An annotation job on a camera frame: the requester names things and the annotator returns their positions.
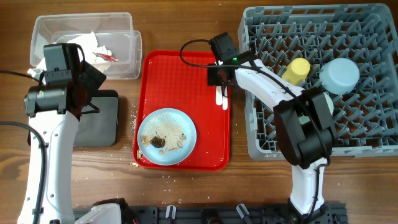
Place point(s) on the white plastic spoon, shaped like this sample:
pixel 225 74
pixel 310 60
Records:
pixel 219 96

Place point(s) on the white plastic fork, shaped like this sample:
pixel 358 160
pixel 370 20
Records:
pixel 225 100

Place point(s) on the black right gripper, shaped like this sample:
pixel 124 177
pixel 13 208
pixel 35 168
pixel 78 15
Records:
pixel 214 77

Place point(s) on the white crumpled paper in bin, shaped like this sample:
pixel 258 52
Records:
pixel 89 44

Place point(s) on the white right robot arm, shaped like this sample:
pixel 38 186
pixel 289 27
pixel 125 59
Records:
pixel 304 127

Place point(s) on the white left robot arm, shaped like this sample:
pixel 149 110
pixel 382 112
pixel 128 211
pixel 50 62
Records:
pixel 52 135

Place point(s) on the red plastic tray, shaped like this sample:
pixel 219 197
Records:
pixel 169 83

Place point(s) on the mint green bowl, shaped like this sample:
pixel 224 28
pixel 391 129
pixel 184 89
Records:
pixel 328 104

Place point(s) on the light blue dinner plate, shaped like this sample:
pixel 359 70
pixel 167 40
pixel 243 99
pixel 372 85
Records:
pixel 171 158

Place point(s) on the grey-blue dishwasher rack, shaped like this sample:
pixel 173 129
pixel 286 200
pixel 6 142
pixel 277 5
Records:
pixel 366 117

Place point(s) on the clear plastic bin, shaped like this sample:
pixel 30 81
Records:
pixel 114 30

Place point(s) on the light blue small saucer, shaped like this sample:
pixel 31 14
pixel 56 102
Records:
pixel 339 76

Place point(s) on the black rectangular tray bin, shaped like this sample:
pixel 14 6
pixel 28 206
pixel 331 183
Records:
pixel 100 129

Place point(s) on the yellow plastic cup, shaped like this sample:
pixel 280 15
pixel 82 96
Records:
pixel 297 71

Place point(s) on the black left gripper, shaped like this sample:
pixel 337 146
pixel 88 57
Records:
pixel 92 77

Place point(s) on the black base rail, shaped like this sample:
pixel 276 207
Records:
pixel 277 213

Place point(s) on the red ketchup packet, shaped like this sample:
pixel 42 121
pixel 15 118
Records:
pixel 105 57

